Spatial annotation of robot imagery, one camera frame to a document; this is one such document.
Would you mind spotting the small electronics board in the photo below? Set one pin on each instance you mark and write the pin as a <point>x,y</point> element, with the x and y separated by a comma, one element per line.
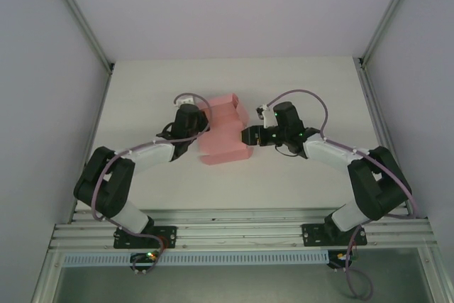
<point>145,257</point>
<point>337,258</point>

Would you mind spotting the aluminium side rail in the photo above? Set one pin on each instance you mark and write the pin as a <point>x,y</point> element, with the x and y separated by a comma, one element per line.
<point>381,122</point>
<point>99,111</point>

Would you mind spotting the aluminium frame post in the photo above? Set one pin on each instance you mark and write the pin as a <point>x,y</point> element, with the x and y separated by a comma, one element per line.
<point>390,15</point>
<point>79,15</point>

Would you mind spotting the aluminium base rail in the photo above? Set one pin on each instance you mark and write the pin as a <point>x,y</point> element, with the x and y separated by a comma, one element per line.
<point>230,226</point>

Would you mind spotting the pink cloth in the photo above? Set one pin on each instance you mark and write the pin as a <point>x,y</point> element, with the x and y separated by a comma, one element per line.
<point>225,140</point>

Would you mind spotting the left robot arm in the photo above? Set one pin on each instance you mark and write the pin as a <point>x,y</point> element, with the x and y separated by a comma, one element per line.
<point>106,186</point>

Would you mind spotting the metal lower frame panel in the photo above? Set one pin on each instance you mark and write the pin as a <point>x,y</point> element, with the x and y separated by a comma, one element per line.
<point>230,285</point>

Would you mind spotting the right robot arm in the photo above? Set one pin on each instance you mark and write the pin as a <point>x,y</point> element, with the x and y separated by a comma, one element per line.
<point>379,189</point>

